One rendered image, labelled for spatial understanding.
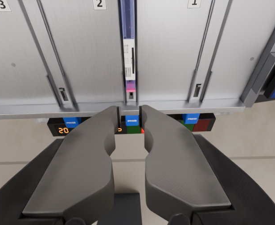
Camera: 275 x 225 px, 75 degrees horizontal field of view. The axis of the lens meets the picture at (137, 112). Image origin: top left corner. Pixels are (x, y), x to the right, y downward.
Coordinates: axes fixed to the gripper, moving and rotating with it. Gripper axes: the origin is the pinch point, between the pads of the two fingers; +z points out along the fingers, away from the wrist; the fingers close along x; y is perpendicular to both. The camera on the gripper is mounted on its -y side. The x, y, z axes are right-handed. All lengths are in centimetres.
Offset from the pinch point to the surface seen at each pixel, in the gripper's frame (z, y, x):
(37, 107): 16.3, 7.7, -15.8
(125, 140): 71, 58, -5
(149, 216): 48, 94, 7
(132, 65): 13.9, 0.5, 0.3
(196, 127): 20.0, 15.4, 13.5
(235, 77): 15.8, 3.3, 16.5
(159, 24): 13.7, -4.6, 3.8
